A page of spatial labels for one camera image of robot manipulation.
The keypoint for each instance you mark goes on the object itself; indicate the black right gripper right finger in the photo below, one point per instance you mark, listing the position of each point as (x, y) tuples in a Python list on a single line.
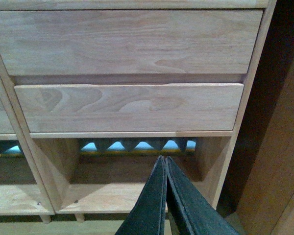
[(191, 212)]

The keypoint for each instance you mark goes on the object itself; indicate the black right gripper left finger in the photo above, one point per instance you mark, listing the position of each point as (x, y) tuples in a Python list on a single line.
[(148, 214)]

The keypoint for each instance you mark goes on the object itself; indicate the brown wooden side panel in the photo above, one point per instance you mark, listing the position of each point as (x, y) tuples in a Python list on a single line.
[(266, 206)]

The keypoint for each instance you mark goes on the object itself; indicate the wooden shelf cabinet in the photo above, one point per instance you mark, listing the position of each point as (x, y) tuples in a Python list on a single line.
[(77, 183)]

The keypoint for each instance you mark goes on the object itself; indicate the adjacent wooden cabinet left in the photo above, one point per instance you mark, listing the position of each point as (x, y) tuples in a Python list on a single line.
[(22, 191)]

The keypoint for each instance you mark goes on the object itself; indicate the wooden drawer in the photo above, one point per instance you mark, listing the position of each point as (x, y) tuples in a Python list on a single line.
[(127, 108), (127, 42)]

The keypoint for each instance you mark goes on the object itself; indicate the upper wooden drawer front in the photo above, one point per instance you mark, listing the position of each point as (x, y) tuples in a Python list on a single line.
[(127, 42)]

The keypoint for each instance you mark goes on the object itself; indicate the grey triangle bunting backdrop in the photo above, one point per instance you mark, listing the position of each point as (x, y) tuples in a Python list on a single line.
[(137, 146)]

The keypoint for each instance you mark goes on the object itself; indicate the lower wooden drawer front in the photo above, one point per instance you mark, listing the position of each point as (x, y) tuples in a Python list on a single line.
[(127, 108)]

